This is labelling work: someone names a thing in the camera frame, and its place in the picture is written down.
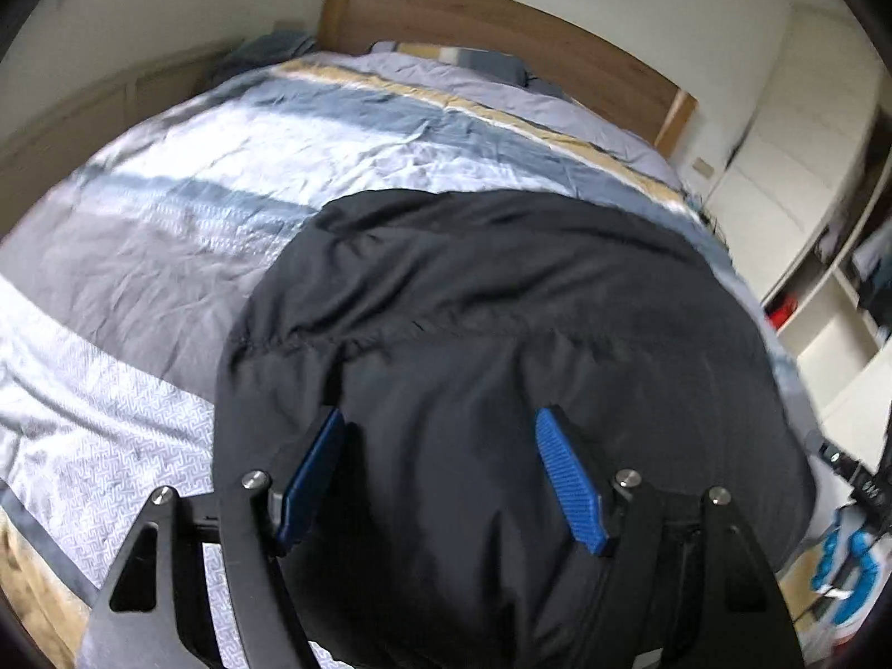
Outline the red thing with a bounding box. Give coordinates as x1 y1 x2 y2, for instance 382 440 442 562
765 295 800 330

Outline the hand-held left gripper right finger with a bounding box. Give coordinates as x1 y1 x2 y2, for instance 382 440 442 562
533 404 806 669

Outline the wooden bed headboard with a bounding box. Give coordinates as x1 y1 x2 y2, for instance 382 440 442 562
315 0 698 160

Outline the grey cloth pile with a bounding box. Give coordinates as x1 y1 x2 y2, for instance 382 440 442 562
209 29 320 83

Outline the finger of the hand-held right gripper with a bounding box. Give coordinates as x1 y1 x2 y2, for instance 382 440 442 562
821 435 864 481

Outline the white wardrobe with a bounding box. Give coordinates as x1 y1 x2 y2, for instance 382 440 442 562
702 0 880 308

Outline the white open shelf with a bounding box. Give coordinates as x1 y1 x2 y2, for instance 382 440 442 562
759 146 892 433

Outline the black puffer jacket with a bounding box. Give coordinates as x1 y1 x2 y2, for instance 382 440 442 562
212 188 820 669

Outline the striped blue grey duvet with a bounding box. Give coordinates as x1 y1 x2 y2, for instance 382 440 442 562
0 42 816 669

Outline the low wooden cabinet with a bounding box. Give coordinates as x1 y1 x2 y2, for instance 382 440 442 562
0 42 241 214

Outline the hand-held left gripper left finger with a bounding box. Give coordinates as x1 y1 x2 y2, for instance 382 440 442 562
73 408 350 669

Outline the blue grey pillow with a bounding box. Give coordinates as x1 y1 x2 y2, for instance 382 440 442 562
390 42 555 97

